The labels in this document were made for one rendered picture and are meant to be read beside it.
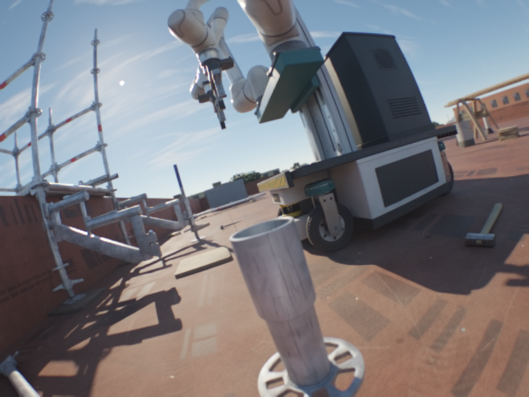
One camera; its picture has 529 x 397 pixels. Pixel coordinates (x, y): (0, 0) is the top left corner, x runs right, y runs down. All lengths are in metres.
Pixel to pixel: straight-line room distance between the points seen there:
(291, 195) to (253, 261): 0.72
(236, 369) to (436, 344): 0.34
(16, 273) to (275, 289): 1.38
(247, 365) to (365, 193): 0.60
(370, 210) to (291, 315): 0.63
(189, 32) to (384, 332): 1.01
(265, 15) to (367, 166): 0.58
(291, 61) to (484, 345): 0.87
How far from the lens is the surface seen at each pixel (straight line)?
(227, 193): 7.00
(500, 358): 0.40
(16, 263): 1.46
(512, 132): 3.44
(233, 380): 0.44
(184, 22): 0.89
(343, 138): 0.96
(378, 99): 0.99
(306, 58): 0.84
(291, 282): 0.18
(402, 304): 0.50
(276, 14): 0.78
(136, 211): 1.18
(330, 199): 0.77
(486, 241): 0.66
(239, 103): 1.48
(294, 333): 0.21
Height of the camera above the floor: 0.30
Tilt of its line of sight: 3 degrees down
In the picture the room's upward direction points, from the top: 18 degrees counter-clockwise
